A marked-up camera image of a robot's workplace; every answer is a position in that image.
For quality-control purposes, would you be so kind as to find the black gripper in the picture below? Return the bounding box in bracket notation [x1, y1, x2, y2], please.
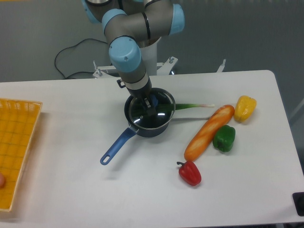
[127, 82, 156, 116]

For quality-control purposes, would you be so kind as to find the glass pot lid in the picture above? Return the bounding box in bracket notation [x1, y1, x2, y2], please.
[128, 88, 176, 129]

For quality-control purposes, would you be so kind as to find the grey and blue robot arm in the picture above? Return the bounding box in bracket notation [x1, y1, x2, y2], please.
[82, 0, 185, 115]

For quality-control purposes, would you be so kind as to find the dark blue saucepan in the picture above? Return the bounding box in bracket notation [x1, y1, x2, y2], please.
[100, 96, 169, 165]

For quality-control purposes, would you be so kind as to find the green onion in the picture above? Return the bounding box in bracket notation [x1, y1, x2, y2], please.
[131, 103, 216, 115]

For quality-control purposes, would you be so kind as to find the toy baguette bread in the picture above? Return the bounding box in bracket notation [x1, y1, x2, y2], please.
[184, 104, 235, 162]

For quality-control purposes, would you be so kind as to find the red bell pepper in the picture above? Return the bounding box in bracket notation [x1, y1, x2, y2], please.
[177, 161, 201, 186]

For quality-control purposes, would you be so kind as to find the green bell pepper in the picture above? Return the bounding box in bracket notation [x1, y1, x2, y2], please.
[212, 125, 236, 152]

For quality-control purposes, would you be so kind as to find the yellow bell pepper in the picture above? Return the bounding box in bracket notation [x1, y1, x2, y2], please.
[234, 95, 257, 123]

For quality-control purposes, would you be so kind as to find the yellow woven basket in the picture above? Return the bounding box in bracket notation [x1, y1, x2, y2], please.
[0, 98, 42, 212]

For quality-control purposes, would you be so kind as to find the black device at table edge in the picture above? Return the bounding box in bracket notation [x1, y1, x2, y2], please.
[292, 192, 304, 217]

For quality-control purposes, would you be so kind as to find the black cable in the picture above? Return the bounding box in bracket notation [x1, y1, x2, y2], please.
[54, 38, 110, 79]

